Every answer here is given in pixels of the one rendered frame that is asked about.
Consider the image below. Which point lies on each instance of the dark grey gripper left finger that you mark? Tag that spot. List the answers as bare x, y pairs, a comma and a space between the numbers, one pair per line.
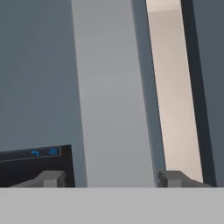
49, 178

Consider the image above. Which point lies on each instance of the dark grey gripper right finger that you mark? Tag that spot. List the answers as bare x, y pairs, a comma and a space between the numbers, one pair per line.
172, 178

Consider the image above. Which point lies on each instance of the grey freezer door with dispenser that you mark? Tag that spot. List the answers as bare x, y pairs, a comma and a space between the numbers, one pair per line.
35, 87

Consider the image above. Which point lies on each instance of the dark grey fridge door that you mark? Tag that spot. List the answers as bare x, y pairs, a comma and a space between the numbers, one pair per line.
208, 87

